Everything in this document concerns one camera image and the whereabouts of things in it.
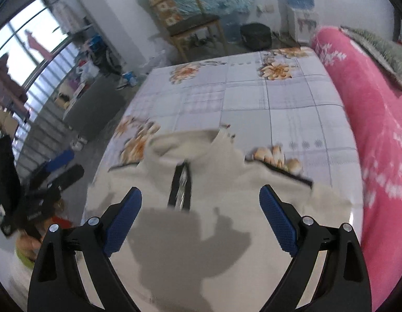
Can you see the pink floral blanket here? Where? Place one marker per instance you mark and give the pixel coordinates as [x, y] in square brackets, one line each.
[383, 136]

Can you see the white water dispenser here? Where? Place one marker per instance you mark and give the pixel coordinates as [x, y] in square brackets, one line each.
[303, 22]

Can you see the grey-green patterned pillow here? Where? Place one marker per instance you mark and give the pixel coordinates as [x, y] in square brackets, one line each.
[383, 52]

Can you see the person's left hand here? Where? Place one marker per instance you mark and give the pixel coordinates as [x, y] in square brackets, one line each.
[28, 245]

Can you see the pink hanging garment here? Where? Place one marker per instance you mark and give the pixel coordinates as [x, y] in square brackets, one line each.
[38, 45]

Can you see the black pot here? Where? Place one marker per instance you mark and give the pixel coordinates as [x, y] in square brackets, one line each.
[255, 36]

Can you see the dark cloth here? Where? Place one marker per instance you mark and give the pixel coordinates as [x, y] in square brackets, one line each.
[4, 175]

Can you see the pile of clothes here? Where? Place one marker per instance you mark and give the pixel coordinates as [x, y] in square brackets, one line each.
[87, 68]

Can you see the white hanging garment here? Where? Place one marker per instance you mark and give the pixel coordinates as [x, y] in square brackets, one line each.
[63, 16]

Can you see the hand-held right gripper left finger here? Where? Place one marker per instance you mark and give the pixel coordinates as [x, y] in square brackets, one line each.
[122, 221]

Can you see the wall socket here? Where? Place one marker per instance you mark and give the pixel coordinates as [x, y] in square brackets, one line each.
[266, 9]

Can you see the pair of white shoes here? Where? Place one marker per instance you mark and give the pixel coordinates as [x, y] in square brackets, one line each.
[80, 143]

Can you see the cream zip jacket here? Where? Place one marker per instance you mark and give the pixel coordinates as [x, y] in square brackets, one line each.
[220, 234]

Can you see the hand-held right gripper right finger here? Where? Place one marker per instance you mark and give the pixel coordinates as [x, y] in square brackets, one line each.
[279, 221]

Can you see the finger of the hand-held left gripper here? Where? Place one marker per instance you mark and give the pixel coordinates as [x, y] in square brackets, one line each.
[69, 177]
[59, 161]

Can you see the wooden chair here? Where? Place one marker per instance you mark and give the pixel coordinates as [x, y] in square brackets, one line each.
[191, 22]

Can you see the dark red hanging garment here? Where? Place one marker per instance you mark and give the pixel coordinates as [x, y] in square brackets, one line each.
[7, 78]

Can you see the floral plaid tablecloth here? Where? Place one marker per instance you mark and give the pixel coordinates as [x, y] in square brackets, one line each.
[236, 104]

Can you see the metal railing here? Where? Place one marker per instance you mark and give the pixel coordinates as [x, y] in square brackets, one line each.
[41, 113]

